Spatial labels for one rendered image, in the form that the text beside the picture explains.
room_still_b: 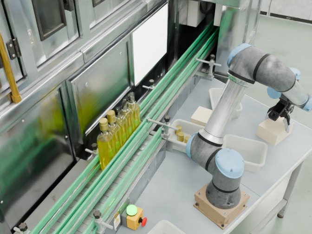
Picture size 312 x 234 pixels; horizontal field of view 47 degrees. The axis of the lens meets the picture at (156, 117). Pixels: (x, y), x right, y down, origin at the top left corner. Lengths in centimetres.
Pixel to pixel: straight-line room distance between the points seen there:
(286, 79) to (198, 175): 67
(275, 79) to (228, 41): 100
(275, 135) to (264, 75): 65
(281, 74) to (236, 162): 38
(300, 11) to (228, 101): 379
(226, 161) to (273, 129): 62
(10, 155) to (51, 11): 52
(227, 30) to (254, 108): 51
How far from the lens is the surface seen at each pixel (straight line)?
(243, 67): 144
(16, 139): 136
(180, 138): 192
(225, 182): 149
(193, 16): 253
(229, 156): 148
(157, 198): 171
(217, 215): 160
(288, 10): 520
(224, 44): 239
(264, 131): 203
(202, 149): 152
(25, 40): 125
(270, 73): 140
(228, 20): 232
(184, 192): 174
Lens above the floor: 212
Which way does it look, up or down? 40 degrees down
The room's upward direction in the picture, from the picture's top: straight up
